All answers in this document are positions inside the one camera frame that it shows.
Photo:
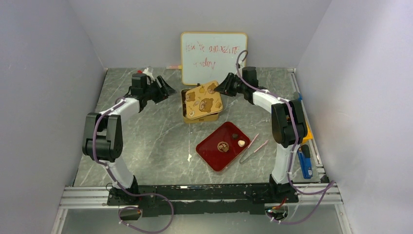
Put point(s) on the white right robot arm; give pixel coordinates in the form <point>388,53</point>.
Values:
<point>288,124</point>

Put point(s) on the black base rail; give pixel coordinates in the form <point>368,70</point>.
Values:
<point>252,198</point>

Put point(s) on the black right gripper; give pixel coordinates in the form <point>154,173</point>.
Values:
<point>231,86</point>

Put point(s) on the whiteboard with yellow frame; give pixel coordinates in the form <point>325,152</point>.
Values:
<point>208,56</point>

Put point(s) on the yellow plastic bin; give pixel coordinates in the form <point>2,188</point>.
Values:
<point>309,135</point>

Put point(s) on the beige heart chocolate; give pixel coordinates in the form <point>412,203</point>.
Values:
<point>241,143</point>

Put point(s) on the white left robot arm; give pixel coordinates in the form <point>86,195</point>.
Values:
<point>103,134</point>

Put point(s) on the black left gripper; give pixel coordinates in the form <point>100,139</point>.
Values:
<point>164,92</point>

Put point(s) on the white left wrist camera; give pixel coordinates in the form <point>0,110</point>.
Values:
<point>147,71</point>

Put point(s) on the metal tweezers with pink grips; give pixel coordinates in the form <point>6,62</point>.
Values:
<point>250,152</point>

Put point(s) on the gold chocolate tin box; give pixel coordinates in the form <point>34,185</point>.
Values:
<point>206,118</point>

